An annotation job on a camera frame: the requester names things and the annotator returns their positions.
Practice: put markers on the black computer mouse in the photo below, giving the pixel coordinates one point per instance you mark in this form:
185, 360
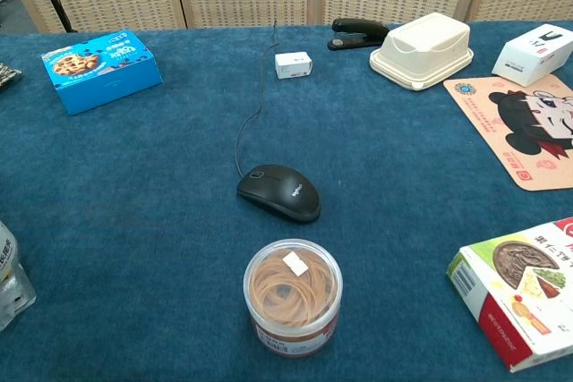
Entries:
282, 192

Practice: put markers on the cartoon girl mouse pad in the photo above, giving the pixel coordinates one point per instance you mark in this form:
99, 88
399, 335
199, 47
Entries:
501, 140

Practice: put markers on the small white cardboard box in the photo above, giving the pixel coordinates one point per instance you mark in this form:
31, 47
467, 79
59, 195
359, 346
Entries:
293, 65

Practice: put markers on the clear jar of rubber bands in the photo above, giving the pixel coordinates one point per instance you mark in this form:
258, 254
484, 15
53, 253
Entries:
293, 297

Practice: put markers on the blue felt table cover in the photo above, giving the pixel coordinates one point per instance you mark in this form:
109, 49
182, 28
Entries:
134, 185

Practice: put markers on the black stapler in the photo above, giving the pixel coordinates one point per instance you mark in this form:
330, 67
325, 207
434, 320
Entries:
358, 31

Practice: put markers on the cream lidded lunch box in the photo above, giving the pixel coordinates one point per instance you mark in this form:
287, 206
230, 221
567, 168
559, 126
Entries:
421, 51

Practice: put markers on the blue cookie box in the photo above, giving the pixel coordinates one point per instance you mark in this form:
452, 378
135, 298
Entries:
103, 75

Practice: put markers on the red green food box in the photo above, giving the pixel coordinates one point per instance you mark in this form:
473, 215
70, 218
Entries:
515, 292

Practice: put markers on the white box with black print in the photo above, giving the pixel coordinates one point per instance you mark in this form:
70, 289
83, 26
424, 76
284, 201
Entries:
532, 57

